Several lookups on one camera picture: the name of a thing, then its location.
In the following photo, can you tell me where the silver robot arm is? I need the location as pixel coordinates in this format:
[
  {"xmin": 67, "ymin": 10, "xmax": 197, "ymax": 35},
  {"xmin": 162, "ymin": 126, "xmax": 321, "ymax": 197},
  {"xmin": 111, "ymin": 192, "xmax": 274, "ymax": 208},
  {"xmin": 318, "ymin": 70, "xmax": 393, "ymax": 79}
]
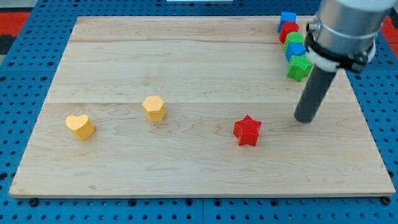
[{"xmin": 305, "ymin": 0, "xmax": 397, "ymax": 74}]

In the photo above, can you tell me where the red star block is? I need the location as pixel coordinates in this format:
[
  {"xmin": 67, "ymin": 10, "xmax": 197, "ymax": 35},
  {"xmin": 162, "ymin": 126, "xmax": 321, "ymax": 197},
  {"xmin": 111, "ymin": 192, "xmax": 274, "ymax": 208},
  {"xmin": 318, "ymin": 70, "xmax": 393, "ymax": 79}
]
[{"xmin": 233, "ymin": 114, "xmax": 262, "ymax": 146}]

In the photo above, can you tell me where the green star block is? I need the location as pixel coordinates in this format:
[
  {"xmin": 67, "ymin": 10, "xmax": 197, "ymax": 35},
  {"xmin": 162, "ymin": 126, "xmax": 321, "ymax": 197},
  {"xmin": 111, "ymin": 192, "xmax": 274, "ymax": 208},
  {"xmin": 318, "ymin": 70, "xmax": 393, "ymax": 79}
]
[{"xmin": 287, "ymin": 55, "xmax": 314, "ymax": 82}]

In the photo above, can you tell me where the yellow hexagon block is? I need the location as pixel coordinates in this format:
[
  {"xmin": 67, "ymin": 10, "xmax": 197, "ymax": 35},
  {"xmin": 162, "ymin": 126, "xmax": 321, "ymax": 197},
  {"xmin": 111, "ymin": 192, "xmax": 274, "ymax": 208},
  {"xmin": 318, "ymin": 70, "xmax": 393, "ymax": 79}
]
[{"xmin": 142, "ymin": 95, "xmax": 166, "ymax": 122}]

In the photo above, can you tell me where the wooden board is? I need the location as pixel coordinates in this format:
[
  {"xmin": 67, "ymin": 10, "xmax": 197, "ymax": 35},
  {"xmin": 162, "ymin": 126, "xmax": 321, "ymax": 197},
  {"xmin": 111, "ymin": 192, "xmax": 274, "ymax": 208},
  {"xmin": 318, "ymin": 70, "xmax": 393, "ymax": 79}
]
[{"xmin": 9, "ymin": 16, "xmax": 396, "ymax": 198}]

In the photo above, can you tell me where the blue pentagon block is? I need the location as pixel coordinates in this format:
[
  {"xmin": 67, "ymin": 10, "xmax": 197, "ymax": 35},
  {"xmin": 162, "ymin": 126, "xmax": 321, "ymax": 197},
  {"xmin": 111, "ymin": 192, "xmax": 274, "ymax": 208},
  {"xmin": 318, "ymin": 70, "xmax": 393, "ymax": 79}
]
[{"xmin": 285, "ymin": 42, "xmax": 307, "ymax": 62}]

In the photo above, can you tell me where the yellow heart block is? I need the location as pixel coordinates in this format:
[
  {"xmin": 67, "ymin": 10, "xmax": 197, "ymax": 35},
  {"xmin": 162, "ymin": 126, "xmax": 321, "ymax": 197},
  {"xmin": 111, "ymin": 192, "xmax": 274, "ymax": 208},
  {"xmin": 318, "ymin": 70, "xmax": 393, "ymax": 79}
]
[{"xmin": 65, "ymin": 114, "xmax": 95, "ymax": 141}]

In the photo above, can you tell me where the green round block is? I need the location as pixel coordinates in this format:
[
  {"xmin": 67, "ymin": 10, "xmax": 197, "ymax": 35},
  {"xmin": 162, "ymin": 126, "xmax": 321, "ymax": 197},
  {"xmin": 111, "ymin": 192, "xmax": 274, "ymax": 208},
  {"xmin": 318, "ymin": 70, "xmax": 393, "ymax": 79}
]
[{"xmin": 284, "ymin": 32, "xmax": 305, "ymax": 53}]

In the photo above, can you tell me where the red round block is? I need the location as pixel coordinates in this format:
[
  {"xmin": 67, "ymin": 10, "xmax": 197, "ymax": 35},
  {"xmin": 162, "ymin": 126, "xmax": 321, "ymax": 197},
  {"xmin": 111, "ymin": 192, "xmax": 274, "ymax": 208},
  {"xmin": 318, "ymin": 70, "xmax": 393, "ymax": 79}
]
[{"xmin": 279, "ymin": 21, "xmax": 299, "ymax": 43}]

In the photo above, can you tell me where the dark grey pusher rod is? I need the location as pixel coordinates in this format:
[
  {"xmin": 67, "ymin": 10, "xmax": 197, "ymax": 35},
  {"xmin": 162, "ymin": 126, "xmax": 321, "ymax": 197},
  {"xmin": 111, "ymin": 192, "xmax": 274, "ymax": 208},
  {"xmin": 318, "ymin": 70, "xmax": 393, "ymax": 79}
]
[{"xmin": 294, "ymin": 65, "xmax": 337, "ymax": 123}]

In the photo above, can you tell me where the blue cube block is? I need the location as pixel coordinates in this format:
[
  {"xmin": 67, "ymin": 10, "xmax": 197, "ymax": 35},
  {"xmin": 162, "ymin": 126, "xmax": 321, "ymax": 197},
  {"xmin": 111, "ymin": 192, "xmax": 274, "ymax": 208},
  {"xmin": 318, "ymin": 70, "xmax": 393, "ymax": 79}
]
[{"xmin": 277, "ymin": 11, "xmax": 297, "ymax": 33}]

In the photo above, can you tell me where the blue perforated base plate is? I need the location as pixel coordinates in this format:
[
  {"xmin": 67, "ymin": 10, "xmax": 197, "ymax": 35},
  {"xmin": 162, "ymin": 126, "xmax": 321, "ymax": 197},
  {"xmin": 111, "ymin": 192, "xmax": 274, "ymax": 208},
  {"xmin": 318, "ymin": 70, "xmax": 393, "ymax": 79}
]
[{"xmin": 1, "ymin": 0, "xmax": 397, "ymax": 223}]

